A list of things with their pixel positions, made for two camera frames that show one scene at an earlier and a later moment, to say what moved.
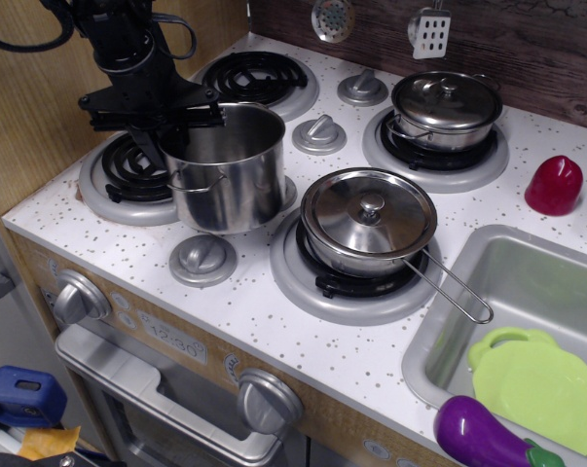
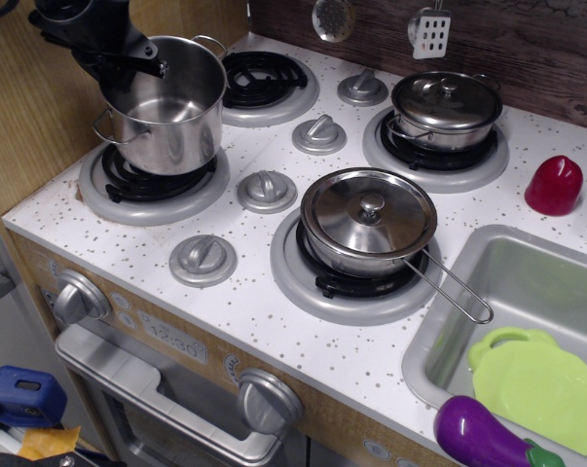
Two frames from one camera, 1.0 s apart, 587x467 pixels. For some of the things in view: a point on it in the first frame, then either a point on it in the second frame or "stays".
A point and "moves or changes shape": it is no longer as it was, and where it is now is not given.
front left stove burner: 119,181 stays
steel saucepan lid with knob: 368,211 stays
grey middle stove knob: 319,136 stays
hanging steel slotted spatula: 428,31 stays
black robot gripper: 147,102 -> 102,37
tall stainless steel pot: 228,178 moves or changes shape
